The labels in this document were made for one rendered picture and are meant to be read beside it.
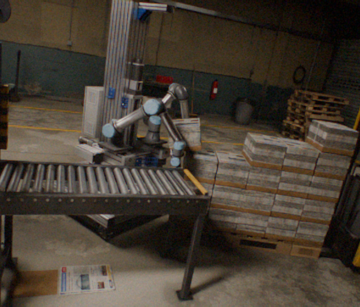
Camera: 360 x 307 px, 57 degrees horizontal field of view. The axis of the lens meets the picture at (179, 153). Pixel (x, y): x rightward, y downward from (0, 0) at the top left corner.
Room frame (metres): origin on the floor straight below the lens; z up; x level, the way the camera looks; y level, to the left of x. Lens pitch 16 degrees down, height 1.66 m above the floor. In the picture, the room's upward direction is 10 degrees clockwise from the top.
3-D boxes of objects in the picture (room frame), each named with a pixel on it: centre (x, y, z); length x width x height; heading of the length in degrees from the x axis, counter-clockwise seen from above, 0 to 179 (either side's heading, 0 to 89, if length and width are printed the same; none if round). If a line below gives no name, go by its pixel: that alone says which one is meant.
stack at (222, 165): (3.01, -0.64, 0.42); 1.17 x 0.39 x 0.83; 93
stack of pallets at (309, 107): (9.21, -3.48, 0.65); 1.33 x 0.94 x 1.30; 115
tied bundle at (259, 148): (3.02, -0.77, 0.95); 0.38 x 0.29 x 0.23; 4
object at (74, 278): (2.03, 0.51, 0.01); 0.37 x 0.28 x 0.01; 111
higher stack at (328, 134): (3.05, -1.36, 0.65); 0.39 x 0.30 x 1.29; 3
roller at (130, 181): (2.10, 0.30, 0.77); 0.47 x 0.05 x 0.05; 21
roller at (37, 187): (1.89, 0.84, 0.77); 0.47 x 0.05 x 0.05; 21
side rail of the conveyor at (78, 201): (1.80, 0.38, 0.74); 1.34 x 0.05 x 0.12; 111
